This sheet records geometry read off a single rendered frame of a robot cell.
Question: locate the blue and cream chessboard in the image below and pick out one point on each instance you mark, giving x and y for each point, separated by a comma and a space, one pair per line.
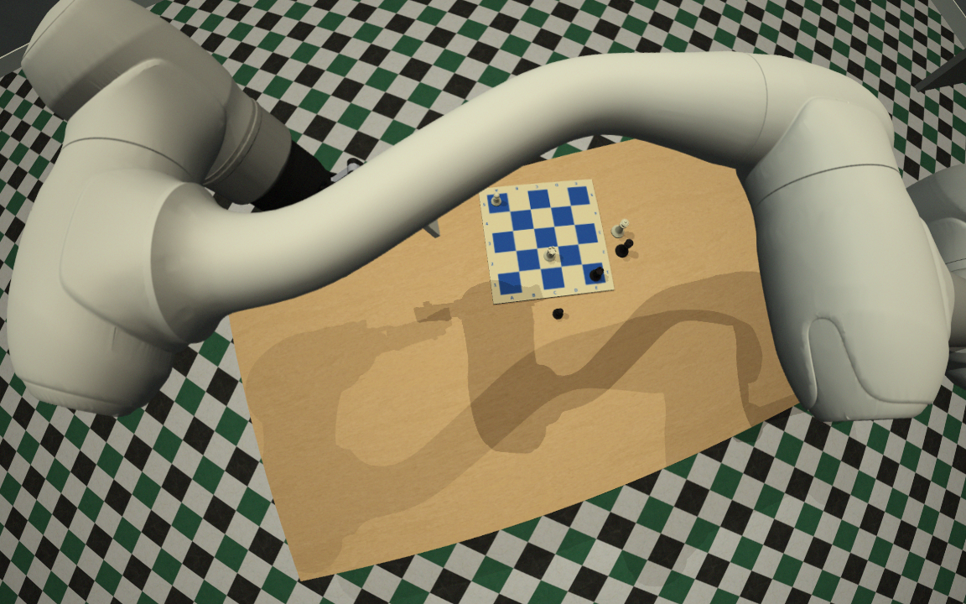
530, 219

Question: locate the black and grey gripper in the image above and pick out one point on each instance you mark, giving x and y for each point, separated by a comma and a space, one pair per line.
304, 176

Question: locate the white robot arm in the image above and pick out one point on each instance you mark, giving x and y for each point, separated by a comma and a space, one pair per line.
121, 264

